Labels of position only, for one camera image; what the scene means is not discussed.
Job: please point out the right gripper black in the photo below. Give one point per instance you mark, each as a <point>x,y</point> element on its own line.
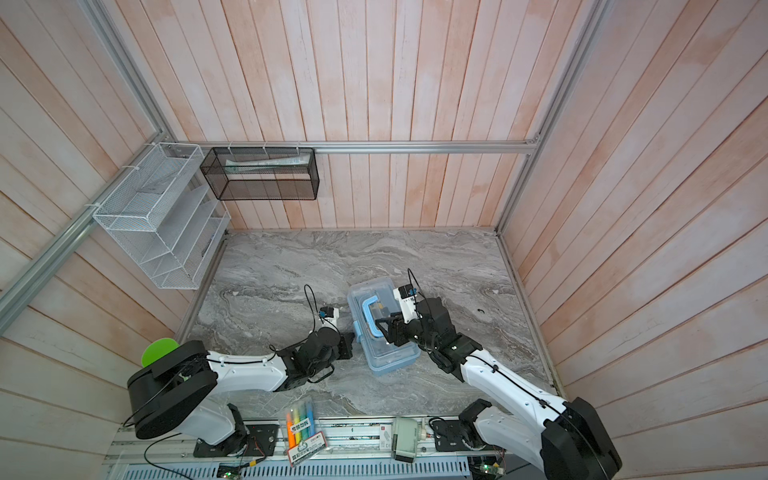
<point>394,329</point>

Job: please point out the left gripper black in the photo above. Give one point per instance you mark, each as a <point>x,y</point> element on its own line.
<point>346,340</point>

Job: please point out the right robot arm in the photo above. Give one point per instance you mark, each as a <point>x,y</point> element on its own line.
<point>563,439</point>

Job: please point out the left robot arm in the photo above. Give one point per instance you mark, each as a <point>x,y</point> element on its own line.
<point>175,393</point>

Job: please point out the highlighter marker pack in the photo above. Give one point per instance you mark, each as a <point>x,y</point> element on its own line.
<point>305,437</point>

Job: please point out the white green electronic box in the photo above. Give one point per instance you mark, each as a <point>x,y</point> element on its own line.
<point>405,439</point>

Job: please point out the green plastic cup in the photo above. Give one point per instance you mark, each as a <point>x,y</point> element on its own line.
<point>158,349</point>

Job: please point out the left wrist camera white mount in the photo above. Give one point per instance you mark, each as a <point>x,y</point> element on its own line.
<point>329,316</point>

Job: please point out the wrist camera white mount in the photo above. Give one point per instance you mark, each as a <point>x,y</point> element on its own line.
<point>406,296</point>
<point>329,316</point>

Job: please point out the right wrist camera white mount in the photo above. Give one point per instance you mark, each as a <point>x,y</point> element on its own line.
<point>406,296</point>

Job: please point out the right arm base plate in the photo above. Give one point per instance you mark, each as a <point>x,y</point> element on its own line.
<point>457,435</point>

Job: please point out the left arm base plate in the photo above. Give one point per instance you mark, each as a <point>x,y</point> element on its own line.
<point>256,440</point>

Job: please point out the aluminium front rail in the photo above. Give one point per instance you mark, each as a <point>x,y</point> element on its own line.
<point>358,448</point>

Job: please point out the black wire mesh basket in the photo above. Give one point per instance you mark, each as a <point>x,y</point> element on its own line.
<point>262,173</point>

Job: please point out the white wire mesh shelf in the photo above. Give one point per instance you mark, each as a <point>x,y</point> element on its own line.
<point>169,224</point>

